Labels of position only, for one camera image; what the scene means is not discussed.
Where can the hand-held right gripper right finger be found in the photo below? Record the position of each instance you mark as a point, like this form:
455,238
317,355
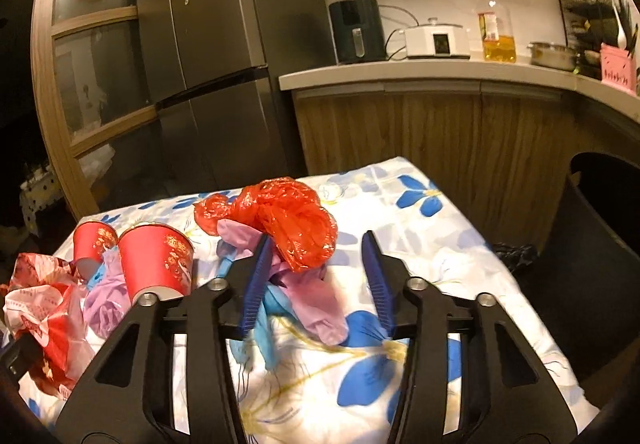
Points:
377,284

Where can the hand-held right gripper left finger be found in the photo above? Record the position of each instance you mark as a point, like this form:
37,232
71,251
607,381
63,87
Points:
255,284

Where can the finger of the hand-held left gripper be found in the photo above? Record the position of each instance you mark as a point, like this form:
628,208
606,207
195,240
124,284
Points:
22,354

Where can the red white printed plastic bag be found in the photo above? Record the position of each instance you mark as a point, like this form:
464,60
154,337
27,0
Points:
45,314

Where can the purple nitrile glove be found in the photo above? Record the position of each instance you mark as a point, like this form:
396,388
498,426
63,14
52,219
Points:
105,309
310,304

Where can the red thin plastic bag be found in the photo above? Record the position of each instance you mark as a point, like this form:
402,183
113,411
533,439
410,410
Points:
290,219

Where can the black trash bin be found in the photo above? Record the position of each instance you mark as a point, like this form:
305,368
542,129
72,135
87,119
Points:
590,274

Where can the floral tablecloth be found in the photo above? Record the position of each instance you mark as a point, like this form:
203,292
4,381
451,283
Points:
425,234

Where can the red paper cup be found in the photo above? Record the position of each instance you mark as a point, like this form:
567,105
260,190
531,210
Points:
92,244
155,264

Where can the black plastic bag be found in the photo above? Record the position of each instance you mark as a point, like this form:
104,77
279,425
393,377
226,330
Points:
515,258

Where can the polka dot cloth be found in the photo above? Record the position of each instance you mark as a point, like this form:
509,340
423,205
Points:
42,199

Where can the white kitchen countertop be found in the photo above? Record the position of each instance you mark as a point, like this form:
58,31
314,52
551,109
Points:
400,71

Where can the white electric cooker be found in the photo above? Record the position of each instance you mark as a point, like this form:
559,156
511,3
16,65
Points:
437,41

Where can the black air fryer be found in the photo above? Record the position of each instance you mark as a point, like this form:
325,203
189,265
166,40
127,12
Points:
357,31

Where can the grey refrigerator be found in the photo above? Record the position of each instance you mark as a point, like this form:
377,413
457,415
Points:
225,23

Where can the cooking oil bottle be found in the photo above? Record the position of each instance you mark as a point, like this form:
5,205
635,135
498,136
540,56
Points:
495,38

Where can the stainless steel pot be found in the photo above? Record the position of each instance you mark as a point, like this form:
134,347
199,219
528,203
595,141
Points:
552,56

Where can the wooden glass door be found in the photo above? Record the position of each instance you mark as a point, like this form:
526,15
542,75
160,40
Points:
95,18

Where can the pink utensil holder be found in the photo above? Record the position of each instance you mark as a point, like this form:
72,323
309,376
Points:
619,71

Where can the black dish rack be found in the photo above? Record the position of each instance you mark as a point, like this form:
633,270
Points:
590,23

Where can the white spoon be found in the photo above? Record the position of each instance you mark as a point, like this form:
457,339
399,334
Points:
621,36

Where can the dark chopsticks bundle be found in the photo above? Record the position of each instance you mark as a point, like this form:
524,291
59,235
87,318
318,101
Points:
631,31

